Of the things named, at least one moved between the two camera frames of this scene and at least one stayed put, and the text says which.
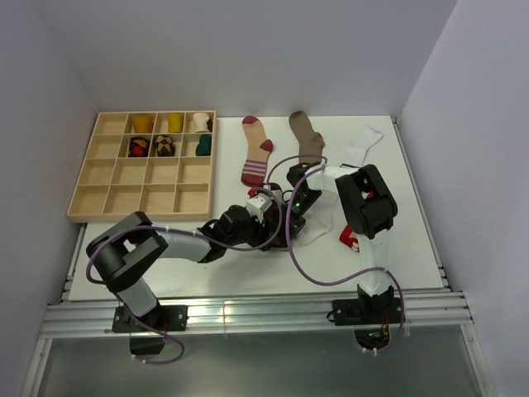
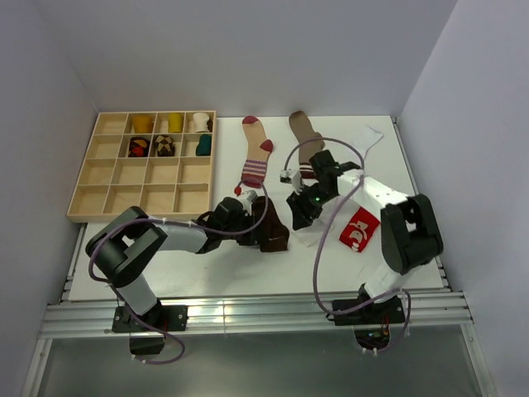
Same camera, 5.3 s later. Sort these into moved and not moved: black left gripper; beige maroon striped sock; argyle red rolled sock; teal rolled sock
Moved: black left gripper
Not moved: argyle red rolled sock; teal rolled sock; beige maroon striped sock
